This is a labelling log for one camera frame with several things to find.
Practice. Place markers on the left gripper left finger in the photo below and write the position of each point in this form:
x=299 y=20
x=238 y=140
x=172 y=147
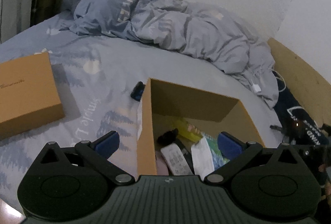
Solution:
x=97 y=153

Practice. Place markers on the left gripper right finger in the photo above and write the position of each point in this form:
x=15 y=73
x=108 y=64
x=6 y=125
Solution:
x=240 y=156

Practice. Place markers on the green tissue pack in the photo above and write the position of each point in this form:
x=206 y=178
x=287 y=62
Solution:
x=206 y=156

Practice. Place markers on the black blue small object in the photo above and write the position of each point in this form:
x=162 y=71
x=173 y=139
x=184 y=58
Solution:
x=137 y=92

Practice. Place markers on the orange box lid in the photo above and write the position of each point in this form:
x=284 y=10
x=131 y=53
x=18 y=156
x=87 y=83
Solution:
x=29 y=96

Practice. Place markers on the small black usb device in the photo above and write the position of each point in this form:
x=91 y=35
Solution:
x=276 y=128

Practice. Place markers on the white remote control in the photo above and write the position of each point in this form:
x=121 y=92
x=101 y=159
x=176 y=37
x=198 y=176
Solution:
x=175 y=160

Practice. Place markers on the black printed garment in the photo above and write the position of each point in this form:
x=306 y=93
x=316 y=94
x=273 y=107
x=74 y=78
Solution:
x=296 y=123

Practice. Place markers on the open orange cardboard box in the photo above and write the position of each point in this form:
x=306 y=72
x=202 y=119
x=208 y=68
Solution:
x=165 y=105

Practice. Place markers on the wooden headboard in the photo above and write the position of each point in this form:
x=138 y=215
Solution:
x=309 y=88

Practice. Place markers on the grey blue crumpled duvet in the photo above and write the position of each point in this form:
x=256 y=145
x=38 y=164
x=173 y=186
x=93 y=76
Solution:
x=198 y=30

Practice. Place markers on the grey storage cabinet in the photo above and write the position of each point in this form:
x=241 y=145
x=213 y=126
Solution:
x=15 y=17

